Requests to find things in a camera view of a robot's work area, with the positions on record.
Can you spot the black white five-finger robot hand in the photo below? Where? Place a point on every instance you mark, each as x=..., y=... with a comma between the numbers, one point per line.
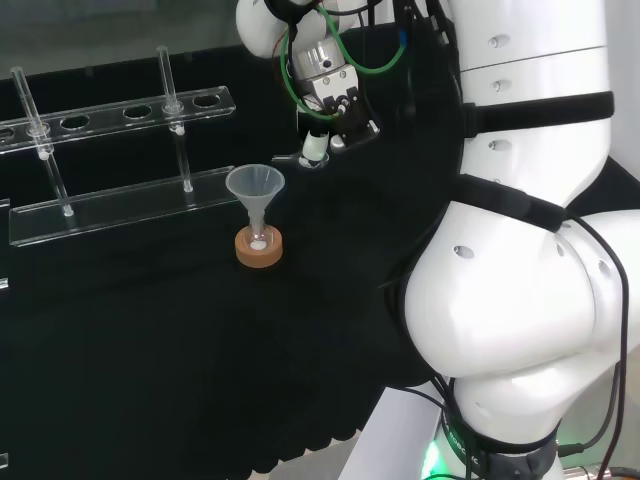
x=350, y=120

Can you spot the translucent plastic funnel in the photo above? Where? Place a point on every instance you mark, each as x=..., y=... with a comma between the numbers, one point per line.
x=255, y=182

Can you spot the clear acrylic funnel stand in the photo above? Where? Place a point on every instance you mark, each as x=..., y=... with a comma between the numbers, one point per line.
x=125, y=207

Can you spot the small round-bottom glass flask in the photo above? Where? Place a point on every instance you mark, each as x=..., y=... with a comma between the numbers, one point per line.
x=258, y=240

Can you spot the black bench cloth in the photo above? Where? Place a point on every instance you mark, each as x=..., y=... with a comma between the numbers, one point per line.
x=200, y=350

